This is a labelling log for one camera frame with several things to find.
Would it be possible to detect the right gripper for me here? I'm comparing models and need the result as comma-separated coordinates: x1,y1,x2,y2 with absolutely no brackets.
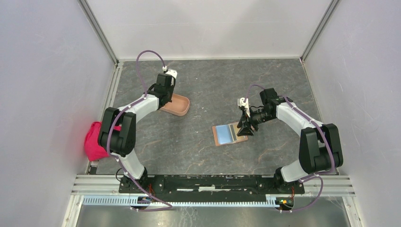
237,106,274,137

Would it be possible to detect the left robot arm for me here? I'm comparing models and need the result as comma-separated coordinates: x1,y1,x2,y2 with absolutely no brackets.
97,69,177,193

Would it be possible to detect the red crumpled cloth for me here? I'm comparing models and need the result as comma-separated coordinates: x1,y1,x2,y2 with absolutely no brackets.
84,122,109,162

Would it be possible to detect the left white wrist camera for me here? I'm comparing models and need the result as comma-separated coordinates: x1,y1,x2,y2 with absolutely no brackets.
162,66,178,80

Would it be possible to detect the blue credit card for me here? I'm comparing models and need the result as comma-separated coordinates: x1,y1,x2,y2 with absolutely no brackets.
216,124,234,145

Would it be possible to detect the tan leather card holder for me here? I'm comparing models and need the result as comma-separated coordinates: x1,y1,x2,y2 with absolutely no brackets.
212,122,248,146

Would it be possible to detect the pink oval tray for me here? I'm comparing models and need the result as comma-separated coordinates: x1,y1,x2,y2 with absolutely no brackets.
160,94,190,116

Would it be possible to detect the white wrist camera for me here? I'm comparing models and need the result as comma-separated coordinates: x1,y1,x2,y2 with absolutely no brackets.
162,66,178,80
237,97,251,117

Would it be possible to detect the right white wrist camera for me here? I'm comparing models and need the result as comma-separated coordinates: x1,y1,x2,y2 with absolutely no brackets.
237,97,251,117

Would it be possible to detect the white toothed cable duct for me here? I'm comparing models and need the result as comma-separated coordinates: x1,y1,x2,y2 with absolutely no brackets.
82,195,279,208

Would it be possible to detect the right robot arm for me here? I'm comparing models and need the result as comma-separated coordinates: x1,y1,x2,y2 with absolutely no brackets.
237,88,344,193

